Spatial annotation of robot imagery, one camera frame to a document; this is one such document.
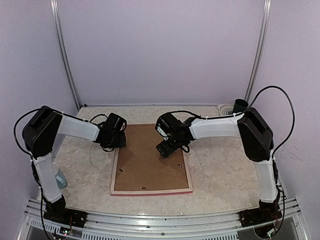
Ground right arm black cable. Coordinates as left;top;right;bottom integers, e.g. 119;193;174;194
244;85;295;156

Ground left aluminium post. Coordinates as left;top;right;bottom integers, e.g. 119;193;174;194
50;0;82;110

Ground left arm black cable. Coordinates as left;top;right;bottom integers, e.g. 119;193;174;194
13;107;43;156

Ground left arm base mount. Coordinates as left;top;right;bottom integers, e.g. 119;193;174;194
43;195;88;228

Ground aluminium post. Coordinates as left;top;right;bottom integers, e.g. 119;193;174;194
50;0;82;110
244;0;272;102

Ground brown backing board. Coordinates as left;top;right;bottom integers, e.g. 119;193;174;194
113;124;190;191

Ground right aluminium post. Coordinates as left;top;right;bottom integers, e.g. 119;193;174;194
244;0;272;102

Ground light blue mug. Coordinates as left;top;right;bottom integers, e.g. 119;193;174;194
52;162;67;189

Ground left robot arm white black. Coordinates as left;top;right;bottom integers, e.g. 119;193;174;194
22;105;127;203

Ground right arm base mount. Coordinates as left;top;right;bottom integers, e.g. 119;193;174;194
239;200;283;228

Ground wooden picture frame pink edge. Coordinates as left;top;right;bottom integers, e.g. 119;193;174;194
110;123;194;197

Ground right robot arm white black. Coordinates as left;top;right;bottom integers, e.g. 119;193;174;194
155;107;280;222

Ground dark green cup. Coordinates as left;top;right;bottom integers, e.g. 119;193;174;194
232;98;249;114

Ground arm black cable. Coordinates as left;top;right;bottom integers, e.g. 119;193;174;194
13;107;43;156
244;85;295;156

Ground white round coaster plate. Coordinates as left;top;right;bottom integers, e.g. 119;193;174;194
217;104;234;116

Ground front aluminium rail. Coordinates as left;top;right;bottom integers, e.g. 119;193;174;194
17;197;308;240

